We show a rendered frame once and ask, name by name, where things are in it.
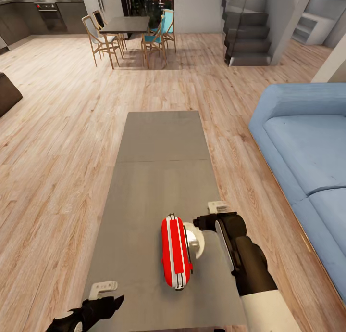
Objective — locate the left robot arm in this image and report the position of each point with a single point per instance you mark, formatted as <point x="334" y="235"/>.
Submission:
<point x="93" y="310"/>

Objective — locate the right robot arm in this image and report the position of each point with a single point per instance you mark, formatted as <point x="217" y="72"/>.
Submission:
<point x="264" y="306"/>

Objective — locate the radio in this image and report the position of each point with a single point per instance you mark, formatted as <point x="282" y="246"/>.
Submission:
<point x="176" y="253"/>

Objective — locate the coffee table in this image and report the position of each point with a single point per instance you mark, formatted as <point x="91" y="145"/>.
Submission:
<point x="163" y="166"/>

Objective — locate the fixed window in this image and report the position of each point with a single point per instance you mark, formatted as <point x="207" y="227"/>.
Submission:
<point x="152" y="8"/>

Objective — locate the breakfast table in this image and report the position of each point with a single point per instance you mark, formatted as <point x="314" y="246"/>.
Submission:
<point x="120" y="25"/>

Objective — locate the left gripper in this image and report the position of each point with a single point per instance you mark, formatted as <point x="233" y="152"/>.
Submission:
<point x="103" y="308"/>

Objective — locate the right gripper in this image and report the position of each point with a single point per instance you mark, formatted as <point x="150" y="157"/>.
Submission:
<point x="204" y="222"/>

